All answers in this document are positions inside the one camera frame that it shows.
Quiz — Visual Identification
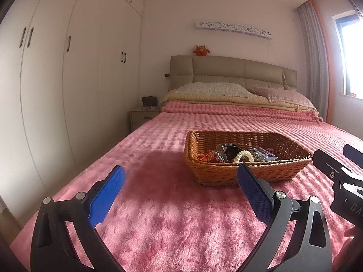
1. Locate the person's right hand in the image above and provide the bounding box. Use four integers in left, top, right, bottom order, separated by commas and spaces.
333, 227, 363, 272

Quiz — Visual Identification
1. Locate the thin pull cord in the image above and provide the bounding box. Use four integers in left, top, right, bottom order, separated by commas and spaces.
268, 38, 290, 92

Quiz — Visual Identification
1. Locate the white decorated wall shelf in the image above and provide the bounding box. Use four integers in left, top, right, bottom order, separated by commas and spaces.
195, 20, 273, 39

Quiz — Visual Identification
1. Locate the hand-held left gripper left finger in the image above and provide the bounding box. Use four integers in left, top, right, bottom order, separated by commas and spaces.
30, 165, 127, 272

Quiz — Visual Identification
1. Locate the white textured pillow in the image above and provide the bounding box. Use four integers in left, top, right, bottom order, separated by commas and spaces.
172, 82, 253, 96

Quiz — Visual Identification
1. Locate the purple hair clip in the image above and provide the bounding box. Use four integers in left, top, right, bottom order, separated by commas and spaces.
254, 146, 277, 159

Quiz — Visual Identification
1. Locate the pink fluffy blanket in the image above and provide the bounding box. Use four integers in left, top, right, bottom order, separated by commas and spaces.
10, 100, 363, 272

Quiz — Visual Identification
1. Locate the brown wicker basket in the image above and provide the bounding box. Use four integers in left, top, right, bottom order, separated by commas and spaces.
184, 130, 312, 186

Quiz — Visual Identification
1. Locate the beige padded headboard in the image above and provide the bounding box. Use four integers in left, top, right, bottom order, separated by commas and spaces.
169, 55, 298, 97

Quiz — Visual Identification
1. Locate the cream quilt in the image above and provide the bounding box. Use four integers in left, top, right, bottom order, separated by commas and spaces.
160, 89, 317, 113

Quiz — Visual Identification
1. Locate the orange plush toy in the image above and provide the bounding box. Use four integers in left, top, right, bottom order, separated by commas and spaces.
193, 45, 211, 57

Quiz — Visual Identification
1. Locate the window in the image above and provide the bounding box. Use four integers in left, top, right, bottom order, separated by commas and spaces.
332, 8, 363, 100

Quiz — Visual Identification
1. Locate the red hair tie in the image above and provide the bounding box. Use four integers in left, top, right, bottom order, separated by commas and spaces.
199, 152, 219, 164

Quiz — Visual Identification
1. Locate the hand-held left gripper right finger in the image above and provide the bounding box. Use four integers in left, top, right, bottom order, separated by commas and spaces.
236, 163, 333, 272

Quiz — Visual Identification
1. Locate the grey curtain with orange stripe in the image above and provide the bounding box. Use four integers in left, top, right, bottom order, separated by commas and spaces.
296, 0, 336, 125

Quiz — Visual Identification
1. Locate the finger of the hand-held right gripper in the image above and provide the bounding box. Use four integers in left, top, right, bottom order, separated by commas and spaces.
343, 143, 363, 162
312, 149, 352, 181

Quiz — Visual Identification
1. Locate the white wardrobe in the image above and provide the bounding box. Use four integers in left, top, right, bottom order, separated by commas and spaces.
0, 0, 145, 224

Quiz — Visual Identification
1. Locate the beige nightstand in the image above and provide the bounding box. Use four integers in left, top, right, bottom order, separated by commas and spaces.
130, 106, 162, 134

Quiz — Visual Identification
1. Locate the cream spiral hair tie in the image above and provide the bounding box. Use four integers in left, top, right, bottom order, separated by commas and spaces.
234, 150, 255, 164

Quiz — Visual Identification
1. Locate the black silver hair clip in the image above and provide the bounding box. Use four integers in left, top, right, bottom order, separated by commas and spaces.
216, 143, 241, 160

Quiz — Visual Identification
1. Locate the pink pillow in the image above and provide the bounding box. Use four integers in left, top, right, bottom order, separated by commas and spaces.
254, 86, 314, 106

